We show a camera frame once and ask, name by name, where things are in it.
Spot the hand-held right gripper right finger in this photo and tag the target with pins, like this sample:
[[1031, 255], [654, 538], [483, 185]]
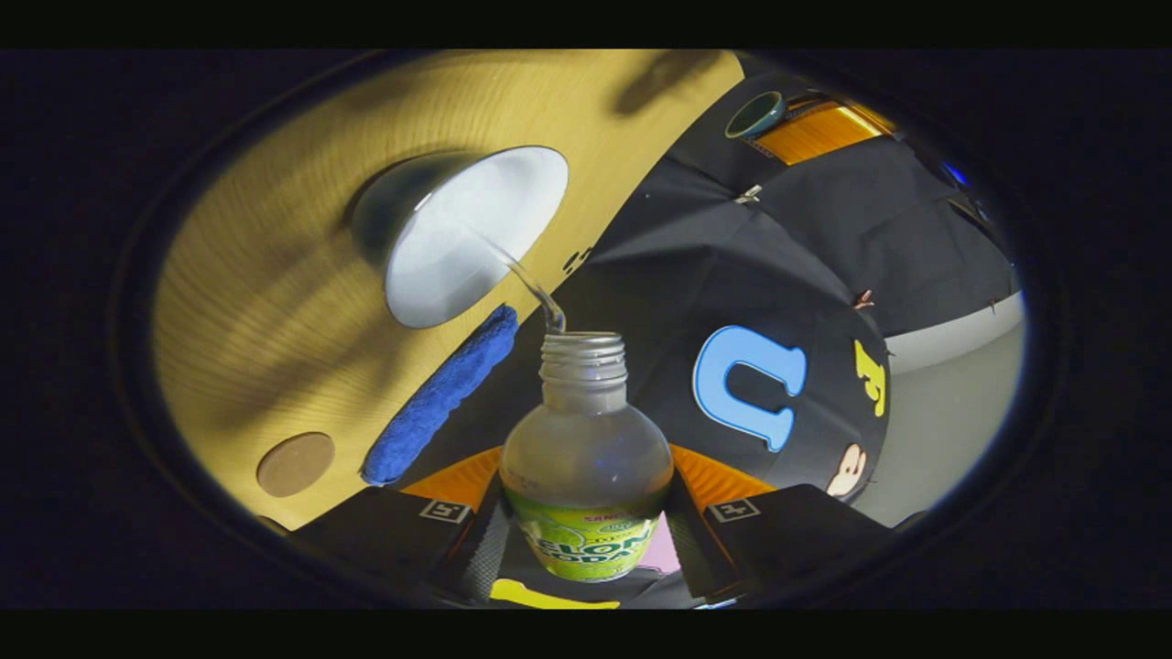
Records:
[[696, 549]]

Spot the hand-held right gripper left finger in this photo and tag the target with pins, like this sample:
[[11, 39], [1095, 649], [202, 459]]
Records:
[[481, 558]]

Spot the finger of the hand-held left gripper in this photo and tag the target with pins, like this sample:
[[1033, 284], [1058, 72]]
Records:
[[815, 133]]

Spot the silver green-label water bottle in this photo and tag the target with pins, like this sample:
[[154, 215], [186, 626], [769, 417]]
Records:
[[586, 458]]

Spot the round brown coaster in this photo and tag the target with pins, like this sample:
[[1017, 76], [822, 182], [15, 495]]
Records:
[[295, 465]]

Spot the white teacup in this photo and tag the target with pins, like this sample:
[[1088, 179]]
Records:
[[467, 238]]

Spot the silver backdrop clip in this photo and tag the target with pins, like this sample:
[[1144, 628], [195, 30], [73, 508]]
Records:
[[749, 194]]

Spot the black backdrop cloth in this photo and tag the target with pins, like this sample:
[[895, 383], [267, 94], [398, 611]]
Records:
[[732, 275]]

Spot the blue towel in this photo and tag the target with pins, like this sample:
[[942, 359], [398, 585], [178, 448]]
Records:
[[439, 398]]

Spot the red backdrop clip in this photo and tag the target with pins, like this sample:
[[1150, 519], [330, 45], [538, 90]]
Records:
[[863, 299]]

